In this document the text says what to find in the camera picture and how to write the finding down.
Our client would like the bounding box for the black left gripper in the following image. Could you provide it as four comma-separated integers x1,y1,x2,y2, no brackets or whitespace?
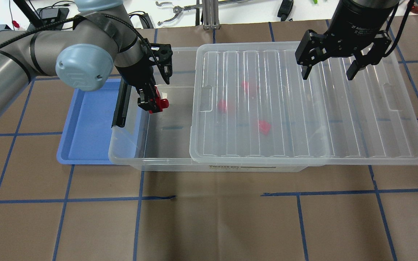
116,38,173,112

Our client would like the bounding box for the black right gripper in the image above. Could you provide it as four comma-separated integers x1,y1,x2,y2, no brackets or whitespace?
295,28,392,81

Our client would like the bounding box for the red block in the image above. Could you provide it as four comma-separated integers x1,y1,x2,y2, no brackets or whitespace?
241,81,258,96
149,97,169,114
258,120,272,136
217,99,234,114

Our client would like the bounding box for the clear plastic box lid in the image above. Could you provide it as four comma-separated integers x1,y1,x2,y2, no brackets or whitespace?
189,41,418,167

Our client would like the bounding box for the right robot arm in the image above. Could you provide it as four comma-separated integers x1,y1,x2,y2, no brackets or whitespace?
295,0,399,80

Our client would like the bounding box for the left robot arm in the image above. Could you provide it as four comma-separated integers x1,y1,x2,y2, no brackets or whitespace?
0,0,173,117

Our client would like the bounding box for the clear plastic storage box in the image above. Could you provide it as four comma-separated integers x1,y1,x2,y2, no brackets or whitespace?
119,47,305,173

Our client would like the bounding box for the blue plastic tray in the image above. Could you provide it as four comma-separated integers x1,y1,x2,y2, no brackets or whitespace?
57,78,148,165

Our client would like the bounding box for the metal grabber tool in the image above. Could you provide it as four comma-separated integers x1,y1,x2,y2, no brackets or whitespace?
155,0,245,25

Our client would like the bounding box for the black box latch handle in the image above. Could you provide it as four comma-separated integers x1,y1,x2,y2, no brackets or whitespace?
112,79,132,128

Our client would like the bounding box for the aluminium extrusion post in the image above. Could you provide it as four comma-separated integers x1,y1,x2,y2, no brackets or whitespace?
202,0,220,30

